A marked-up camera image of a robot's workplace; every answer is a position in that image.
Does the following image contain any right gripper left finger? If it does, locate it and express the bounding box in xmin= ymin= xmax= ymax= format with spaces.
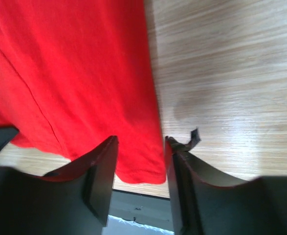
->
xmin=0 ymin=135 xmax=119 ymax=235

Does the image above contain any red t shirt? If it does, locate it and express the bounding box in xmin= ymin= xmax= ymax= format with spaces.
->
xmin=0 ymin=0 xmax=166 ymax=184

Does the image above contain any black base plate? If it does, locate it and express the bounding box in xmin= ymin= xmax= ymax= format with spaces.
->
xmin=0 ymin=126 xmax=175 ymax=232

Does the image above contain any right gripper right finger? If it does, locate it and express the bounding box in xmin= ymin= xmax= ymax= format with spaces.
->
xmin=165 ymin=130 xmax=287 ymax=235

